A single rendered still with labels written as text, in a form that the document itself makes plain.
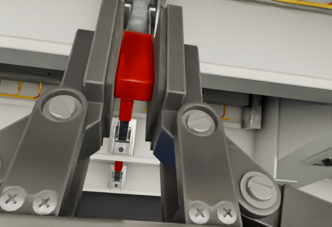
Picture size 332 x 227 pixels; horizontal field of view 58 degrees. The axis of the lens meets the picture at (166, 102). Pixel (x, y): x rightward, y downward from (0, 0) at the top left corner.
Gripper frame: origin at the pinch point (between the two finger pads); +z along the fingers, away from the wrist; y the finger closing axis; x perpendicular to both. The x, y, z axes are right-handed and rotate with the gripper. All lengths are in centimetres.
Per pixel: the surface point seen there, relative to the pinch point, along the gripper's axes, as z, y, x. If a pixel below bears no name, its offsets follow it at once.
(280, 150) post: 7.8, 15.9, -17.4
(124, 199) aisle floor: 14, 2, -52
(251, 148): 10.6, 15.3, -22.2
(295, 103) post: 10.6, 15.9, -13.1
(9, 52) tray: 5.3, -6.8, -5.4
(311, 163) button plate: 7.0, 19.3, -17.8
